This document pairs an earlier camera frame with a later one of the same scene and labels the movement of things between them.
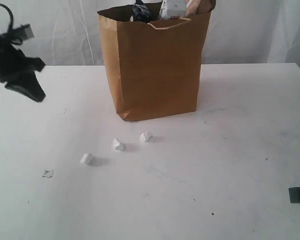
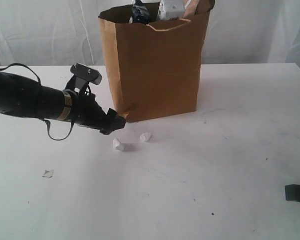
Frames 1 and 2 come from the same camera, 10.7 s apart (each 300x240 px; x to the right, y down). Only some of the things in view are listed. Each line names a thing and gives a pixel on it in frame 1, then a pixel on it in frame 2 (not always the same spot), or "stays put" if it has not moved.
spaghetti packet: (141, 12) stays put
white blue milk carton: (172, 9) stays put
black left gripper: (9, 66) -> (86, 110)
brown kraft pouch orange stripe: (194, 7) stays put
